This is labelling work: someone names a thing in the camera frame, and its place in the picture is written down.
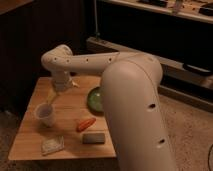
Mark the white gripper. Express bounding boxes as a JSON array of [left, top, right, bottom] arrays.
[[46, 71, 80, 105]]

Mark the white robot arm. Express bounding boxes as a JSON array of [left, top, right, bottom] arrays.
[[41, 45, 178, 171]]

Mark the green bowl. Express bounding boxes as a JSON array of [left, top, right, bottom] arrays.
[[87, 87, 103, 112]]

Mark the wooden table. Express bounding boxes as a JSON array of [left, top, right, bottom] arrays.
[[8, 76, 115, 160]]

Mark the orange carrot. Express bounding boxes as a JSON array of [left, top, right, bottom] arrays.
[[76, 118, 96, 132]]

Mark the grey rectangular sponge block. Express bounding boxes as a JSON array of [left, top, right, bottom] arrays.
[[82, 133, 105, 144]]

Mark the white crumpled snack bag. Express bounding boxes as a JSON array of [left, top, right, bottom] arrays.
[[41, 136, 64, 155]]

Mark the metal pole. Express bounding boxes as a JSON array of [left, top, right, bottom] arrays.
[[93, 0, 100, 41]]

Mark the black object on bench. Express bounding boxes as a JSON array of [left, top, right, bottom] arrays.
[[182, 63, 213, 77]]

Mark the long shelf bench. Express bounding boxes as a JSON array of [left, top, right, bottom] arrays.
[[86, 36, 213, 113]]

